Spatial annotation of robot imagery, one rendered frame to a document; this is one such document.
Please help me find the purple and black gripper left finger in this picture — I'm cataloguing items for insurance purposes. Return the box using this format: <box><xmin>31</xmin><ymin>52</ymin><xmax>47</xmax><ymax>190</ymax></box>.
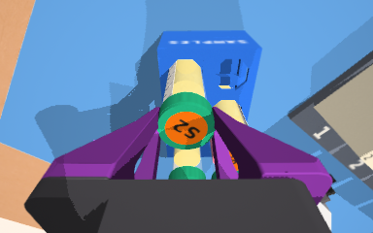
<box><xmin>42</xmin><ymin>107</ymin><xmax>161</xmax><ymax>180</ymax></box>

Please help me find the white box with done label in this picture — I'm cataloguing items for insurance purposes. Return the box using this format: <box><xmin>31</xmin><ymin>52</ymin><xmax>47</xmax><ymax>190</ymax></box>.
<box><xmin>318</xmin><ymin>174</ymin><xmax>337</xmax><ymax>230</ymax></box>

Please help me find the blue bench mat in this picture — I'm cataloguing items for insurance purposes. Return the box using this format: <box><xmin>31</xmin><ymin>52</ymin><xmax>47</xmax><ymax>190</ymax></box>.
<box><xmin>0</xmin><ymin>0</ymin><xmax>373</xmax><ymax>233</ymax></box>

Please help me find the test tube with pink liquid and green cap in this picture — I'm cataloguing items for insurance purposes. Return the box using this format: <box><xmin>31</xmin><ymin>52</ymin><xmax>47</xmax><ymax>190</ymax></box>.
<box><xmin>209</xmin><ymin>139</ymin><xmax>217</xmax><ymax>180</ymax></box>

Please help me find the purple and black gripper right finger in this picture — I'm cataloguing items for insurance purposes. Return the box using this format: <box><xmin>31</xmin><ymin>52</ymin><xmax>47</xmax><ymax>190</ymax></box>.
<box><xmin>212</xmin><ymin>107</ymin><xmax>332</xmax><ymax>205</ymax></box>

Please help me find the blue tube rack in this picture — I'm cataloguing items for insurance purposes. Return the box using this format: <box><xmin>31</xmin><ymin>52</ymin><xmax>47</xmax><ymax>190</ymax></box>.
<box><xmin>157</xmin><ymin>30</ymin><xmax>262</xmax><ymax>120</ymax></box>

